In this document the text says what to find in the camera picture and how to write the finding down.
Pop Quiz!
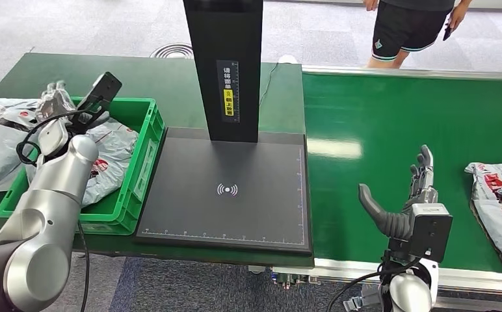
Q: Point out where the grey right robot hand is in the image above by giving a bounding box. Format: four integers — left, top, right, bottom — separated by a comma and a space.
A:
358, 144, 439, 242

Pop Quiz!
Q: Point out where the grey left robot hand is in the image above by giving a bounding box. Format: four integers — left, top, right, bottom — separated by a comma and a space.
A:
35, 80, 77, 125

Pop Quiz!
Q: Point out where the person's left hand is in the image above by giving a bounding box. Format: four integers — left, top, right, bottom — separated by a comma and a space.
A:
448, 3, 468, 31

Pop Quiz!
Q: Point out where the grey red-print courier bag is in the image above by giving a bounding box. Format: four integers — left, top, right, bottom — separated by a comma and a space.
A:
465, 160, 502, 283
25, 116, 140, 207

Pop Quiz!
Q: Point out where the green plastic basket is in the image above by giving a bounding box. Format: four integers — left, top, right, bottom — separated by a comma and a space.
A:
0, 97, 166, 237

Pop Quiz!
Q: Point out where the person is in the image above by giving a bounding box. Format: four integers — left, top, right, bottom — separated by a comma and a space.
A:
362, 0, 473, 70

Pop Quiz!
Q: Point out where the green conveyor belt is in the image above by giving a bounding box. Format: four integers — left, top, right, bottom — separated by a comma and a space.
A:
270, 64, 502, 302

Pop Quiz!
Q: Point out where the round floor vent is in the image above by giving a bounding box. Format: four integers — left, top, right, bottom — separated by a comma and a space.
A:
150, 42, 194, 60

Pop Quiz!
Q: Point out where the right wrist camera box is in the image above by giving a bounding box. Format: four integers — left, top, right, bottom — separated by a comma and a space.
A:
408, 203, 453, 263

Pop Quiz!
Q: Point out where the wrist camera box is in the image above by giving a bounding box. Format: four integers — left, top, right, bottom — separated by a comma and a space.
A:
408, 203, 453, 263
68, 71, 123, 135

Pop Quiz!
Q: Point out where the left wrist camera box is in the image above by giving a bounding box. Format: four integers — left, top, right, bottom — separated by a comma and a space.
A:
68, 71, 123, 135

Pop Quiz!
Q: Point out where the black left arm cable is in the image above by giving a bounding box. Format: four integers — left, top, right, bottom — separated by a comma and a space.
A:
16, 109, 92, 312

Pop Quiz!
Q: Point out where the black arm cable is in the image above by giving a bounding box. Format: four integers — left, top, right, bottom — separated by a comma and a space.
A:
326, 256, 424, 312
16, 109, 92, 312

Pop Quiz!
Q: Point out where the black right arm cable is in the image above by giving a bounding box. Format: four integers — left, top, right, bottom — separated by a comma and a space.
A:
326, 256, 424, 312

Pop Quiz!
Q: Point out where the thin black table cable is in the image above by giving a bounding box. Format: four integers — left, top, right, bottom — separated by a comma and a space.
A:
258, 63, 280, 109

